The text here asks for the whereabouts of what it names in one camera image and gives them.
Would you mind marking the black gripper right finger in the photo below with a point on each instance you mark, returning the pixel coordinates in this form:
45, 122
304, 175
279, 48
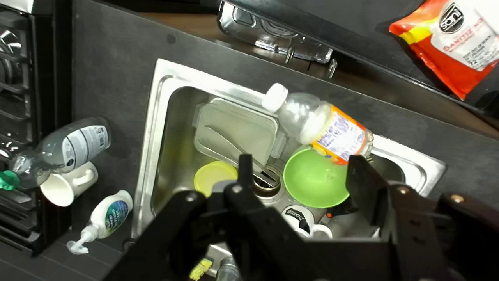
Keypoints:
425, 239

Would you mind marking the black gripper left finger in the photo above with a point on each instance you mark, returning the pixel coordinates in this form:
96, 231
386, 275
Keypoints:
207, 234

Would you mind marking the clear bottle with orange label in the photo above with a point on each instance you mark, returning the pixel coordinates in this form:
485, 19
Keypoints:
327, 130

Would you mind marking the stainless steel sink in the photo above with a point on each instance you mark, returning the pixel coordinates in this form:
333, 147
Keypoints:
171, 156

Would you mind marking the clear dish soap bottle green cap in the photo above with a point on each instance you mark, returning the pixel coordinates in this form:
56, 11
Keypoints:
67, 150

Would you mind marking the yellow sponge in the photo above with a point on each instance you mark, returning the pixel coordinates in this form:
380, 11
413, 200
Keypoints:
199, 269

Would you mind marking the white mug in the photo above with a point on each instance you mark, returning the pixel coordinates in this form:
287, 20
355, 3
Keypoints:
305, 223
64, 184

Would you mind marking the white soap dispenser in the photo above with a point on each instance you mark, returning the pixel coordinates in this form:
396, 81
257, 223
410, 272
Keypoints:
109, 215

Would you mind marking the clear rectangular plastic container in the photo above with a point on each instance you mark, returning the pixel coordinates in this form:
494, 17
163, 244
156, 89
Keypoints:
234, 130

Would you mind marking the green bowl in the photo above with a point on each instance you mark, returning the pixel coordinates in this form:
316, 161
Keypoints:
312, 180

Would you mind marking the orange snack package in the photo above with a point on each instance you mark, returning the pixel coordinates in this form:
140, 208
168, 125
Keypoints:
457, 47

